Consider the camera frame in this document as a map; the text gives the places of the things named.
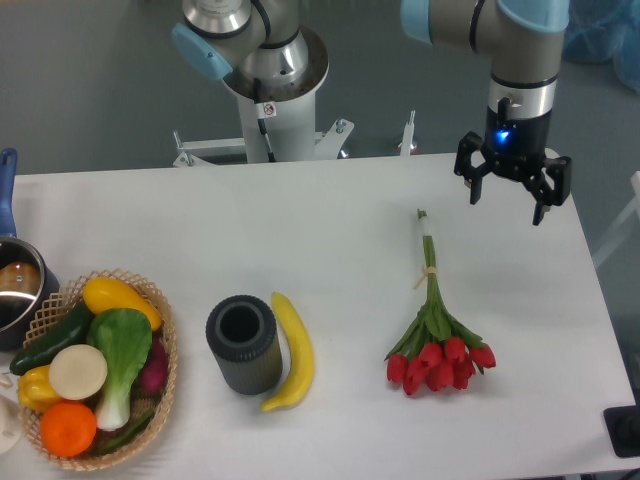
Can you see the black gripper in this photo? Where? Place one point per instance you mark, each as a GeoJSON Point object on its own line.
{"type": "Point", "coordinates": [514, 148]}

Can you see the red tulip bouquet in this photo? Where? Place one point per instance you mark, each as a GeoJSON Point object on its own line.
{"type": "Point", "coordinates": [436, 350]}

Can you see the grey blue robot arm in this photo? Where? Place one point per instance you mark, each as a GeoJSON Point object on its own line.
{"type": "Point", "coordinates": [523, 39]}

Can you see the blue plastic bag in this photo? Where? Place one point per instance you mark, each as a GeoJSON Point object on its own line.
{"type": "Point", "coordinates": [605, 32]}

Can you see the yellow plastic banana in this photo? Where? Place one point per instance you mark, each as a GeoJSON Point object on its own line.
{"type": "Point", "coordinates": [302, 359]}

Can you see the black device at edge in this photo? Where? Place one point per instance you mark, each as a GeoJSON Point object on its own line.
{"type": "Point", "coordinates": [622, 424]}

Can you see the dark grey ribbed vase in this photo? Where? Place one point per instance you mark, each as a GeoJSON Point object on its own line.
{"type": "Point", "coordinates": [241, 332]}

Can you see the purple red sweet potato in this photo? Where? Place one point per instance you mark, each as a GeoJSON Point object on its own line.
{"type": "Point", "coordinates": [153, 376]}

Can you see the green bok choy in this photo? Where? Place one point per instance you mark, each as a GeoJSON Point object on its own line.
{"type": "Point", "coordinates": [124, 337]}

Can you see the yellow squash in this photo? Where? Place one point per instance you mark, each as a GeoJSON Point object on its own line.
{"type": "Point", "coordinates": [104, 293]}

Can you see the green chili pepper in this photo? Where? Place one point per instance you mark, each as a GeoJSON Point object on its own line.
{"type": "Point", "coordinates": [126, 435]}

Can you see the woven wicker basket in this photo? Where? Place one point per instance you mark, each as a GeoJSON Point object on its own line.
{"type": "Point", "coordinates": [53, 310]}

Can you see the dark green cucumber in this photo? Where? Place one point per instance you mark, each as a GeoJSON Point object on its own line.
{"type": "Point", "coordinates": [71, 330]}

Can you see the white round radish slice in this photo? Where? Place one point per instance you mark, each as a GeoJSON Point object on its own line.
{"type": "Point", "coordinates": [78, 372]}

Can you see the orange fruit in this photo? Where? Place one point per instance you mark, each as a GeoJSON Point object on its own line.
{"type": "Point", "coordinates": [68, 429]}

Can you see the yellow bell pepper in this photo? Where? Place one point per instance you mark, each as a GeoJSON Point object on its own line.
{"type": "Point", "coordinates": [35, 391]}

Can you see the white frame at right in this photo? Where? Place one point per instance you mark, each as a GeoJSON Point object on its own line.
{"type": "Point", "coordinates": [619, 229]}

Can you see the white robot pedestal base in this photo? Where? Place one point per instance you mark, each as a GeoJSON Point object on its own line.
{"type": "Point", "coordinates": [275, 91]}

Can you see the blue handled saucepan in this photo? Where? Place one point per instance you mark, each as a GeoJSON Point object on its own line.
{"type": "Point", "coordinates": [26, 280]}

